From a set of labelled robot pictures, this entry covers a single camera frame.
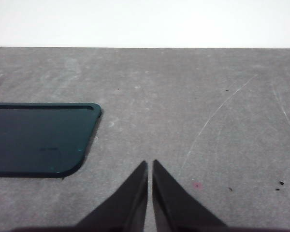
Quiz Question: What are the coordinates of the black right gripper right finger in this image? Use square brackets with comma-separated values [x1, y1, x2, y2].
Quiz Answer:
[151, 159, 290, 232]

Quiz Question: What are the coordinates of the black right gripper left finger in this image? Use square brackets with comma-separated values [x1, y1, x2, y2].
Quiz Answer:
[12, 160, 148, 232]

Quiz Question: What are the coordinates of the dark green rectangular tray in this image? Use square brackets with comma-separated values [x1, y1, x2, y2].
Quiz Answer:
[0, 102, 102, 179]

